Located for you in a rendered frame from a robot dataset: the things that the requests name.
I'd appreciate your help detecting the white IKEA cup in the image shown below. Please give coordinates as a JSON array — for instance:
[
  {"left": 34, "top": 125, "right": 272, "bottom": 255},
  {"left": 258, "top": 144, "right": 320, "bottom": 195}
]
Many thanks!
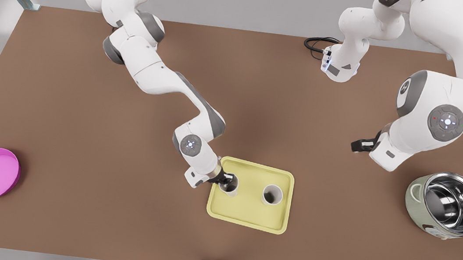
[
  {"left": 219, "top": 172, "right": 241, "bottom": 199},
  {"left": 261, "top": 183, "right": 285, "bottom": 208}
]

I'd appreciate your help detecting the yellow rectangular tray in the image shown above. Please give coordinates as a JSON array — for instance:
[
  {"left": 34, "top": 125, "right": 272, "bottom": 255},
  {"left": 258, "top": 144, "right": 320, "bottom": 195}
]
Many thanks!
[{"left": 204, "top": 154, "right": 297, "bottom": 236}]

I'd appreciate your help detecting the green pot with steel bowl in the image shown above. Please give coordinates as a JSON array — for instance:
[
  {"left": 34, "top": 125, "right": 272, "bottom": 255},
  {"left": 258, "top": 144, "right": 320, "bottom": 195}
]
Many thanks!
[{"left": 400, "top": 167, "right": 463, "bottom": 243}]

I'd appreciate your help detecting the black cable loop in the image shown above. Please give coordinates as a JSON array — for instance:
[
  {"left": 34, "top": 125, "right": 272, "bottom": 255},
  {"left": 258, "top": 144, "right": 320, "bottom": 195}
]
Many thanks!
[{"left": 302, "top": 34, "right": 343, "bottom": 64}]

